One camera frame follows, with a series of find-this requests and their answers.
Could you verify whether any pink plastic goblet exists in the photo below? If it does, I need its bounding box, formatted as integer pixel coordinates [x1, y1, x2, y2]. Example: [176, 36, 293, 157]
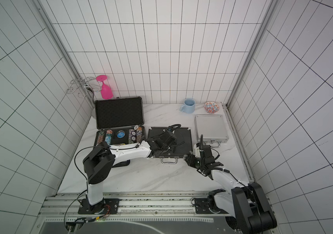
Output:
[96, 75, 113, 100]

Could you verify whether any patterned small bowl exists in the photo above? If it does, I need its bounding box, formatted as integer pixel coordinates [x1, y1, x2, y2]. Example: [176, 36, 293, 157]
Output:
[204, 101, 220, 114]

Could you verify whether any blue round chip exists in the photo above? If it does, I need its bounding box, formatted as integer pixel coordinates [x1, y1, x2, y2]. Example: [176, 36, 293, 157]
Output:
[116, 130, 126, 138]

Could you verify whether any silver aluminium poker case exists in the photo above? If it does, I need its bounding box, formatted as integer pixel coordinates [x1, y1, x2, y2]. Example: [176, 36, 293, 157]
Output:
[195, 115, 229, 148]

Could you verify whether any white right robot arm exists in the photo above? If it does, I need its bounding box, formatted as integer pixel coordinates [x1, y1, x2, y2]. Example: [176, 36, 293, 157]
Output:
[186, 143, 277, 234]

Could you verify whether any black poker case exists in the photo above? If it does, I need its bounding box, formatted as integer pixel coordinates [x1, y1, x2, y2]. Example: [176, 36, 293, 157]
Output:
[91, 97, 147, 168]
[146, 124, 193, 160]

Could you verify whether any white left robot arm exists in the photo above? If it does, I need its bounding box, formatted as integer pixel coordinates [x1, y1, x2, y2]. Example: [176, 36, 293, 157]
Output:
[78, 130, 177, 215]

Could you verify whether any light blue mug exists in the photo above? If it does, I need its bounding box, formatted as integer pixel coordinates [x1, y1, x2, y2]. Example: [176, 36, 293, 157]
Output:
[180, 98, 196, 114]

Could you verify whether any aluminium mounting rail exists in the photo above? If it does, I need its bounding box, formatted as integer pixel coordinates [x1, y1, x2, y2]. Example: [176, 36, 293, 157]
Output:
[39, 191, 232, 222]

